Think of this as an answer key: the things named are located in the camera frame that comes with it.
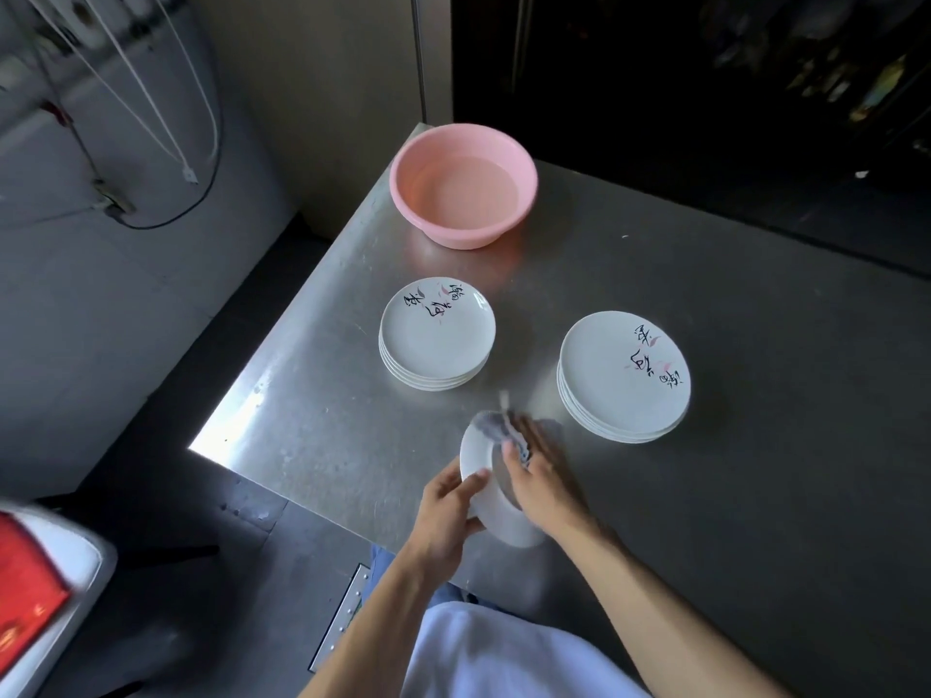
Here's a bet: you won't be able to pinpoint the person's right hand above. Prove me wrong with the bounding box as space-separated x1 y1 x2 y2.
500 417 596 540

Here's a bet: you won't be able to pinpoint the person's left hand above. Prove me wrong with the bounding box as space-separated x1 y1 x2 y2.
406 468 493 575

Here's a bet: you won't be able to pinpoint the grey wiping cloth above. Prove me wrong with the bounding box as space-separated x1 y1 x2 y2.
471 407 565 475

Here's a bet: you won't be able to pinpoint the single white ceramic dish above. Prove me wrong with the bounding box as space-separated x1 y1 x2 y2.
460 420 548 550

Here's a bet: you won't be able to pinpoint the person's right forearm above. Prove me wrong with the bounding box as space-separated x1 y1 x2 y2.
547 514 794 698

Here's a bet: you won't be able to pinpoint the person's left forearm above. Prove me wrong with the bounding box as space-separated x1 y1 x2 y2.
298 551 466 698

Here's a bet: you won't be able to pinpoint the stack of white printed plates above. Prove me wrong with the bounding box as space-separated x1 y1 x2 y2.
556 311 692 444
378 276 498 392

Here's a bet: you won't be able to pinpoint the blue jeans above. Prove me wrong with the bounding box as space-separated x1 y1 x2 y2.
364 545 514 620

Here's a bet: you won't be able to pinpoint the white apron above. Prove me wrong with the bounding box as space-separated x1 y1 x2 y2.
399 600 650 698

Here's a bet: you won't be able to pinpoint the metal hinge strip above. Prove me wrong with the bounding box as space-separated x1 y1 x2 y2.
308 563 372 674

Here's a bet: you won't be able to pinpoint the pink plastic basin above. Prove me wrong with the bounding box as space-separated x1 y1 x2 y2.
389 123 540 251

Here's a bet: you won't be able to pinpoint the dark glass cabinet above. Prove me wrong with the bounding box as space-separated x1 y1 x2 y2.
451 0 931 278

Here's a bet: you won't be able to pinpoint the black cable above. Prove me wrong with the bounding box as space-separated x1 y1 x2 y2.
105 94 225 231

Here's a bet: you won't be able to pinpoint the white cables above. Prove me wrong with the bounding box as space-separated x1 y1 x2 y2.
20 0 221 185

